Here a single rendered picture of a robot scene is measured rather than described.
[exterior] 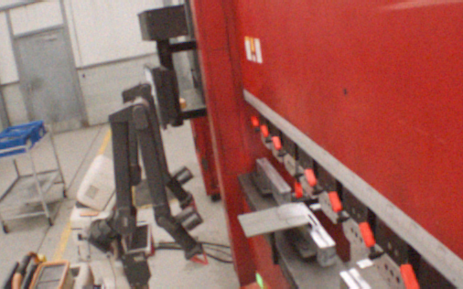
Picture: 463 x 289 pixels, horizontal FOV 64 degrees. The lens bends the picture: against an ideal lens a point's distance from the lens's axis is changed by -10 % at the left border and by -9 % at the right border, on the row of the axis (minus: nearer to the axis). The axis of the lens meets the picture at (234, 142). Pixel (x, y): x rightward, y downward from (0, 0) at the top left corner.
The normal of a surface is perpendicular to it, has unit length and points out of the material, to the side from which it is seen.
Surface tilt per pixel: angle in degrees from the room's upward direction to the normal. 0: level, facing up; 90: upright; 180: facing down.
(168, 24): 90
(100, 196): 90
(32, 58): 90
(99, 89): 90
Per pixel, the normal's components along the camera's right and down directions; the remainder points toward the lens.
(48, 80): 0.17, 0.29
